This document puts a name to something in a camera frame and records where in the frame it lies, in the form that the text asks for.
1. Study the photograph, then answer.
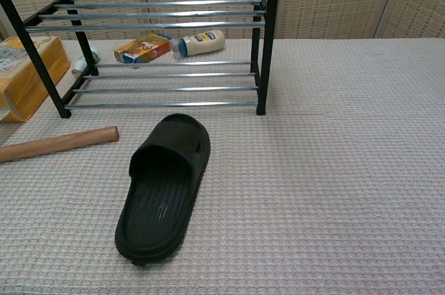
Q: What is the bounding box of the white waffle tablecloth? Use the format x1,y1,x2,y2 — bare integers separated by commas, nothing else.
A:
0,38,445,295

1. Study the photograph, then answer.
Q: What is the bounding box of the small white green bottle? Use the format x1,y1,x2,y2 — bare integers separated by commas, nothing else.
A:
71,50,101,77

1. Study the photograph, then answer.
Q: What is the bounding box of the orange carton box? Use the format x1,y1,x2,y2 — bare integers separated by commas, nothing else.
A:
113,32,174,64

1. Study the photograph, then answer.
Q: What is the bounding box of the yellow tissue pack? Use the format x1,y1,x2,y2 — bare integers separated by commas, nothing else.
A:
0,35,72,123

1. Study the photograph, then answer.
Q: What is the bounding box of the cream mayonnaise bottle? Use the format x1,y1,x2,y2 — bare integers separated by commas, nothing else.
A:
169,29,226,62

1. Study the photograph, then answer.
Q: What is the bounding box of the black rubber slipper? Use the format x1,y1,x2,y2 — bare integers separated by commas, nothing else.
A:
114,113,212,267

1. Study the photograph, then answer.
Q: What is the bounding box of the black metal shoe rack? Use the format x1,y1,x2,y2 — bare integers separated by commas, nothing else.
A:
0,0,283,119

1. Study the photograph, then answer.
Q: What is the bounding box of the wooden rolling pin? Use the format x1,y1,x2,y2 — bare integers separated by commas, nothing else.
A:
0,125,120,164

